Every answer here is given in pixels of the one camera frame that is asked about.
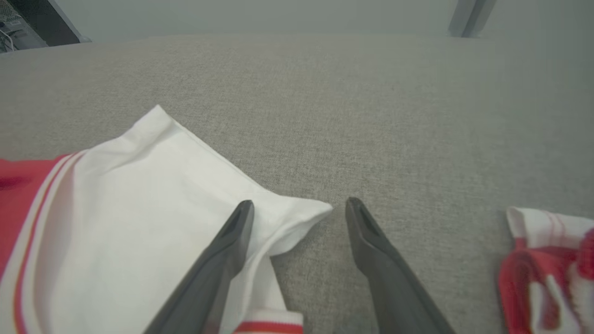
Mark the grey fabric sofa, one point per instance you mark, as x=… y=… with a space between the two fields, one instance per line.
x=371 y=116

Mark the red shorts with white stripes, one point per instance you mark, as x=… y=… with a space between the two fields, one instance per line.
x=543 y=278

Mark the grey electronics box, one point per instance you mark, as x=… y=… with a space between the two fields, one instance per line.
x=18 y=35

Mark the black upright panel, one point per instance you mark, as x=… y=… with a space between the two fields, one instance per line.
x=46 y=18

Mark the white garment with red trim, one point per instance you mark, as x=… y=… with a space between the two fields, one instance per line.
x=139 y=208

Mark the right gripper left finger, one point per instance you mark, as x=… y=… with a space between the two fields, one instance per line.
x=209 y=287

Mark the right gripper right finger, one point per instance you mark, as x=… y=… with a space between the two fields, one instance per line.
x=394 y=292

